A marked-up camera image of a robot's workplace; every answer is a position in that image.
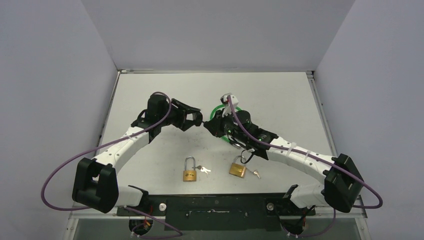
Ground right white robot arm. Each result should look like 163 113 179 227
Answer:
203 110 363 215

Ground brass padlock keys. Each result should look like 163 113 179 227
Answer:
195 165 211 175
248 169 261 179

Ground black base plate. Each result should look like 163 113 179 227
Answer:
117 192 316 232

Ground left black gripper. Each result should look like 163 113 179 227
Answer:
159 99 201 131

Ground brass padlock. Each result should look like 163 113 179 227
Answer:
182 156 197 182
228 155 247 178

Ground green cable lock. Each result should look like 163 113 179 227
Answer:
209 104 242 149

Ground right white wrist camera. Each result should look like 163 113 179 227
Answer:
220 93 239 117

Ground purple cable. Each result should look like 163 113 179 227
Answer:
226 95 384 210
40 91 173 212

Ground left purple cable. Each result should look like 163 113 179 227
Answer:
40 91 173 212

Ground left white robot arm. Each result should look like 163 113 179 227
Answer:
71 92 203 216

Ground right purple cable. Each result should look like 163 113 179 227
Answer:
226 95 384 210

